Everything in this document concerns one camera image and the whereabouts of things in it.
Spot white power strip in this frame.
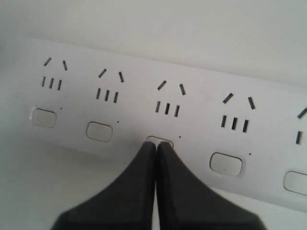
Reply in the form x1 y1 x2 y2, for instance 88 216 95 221
21 39 307 211

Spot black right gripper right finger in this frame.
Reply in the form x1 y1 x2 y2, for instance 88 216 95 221
156 142 266 230

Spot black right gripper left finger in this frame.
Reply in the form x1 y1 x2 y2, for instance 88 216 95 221
53 142 156 230

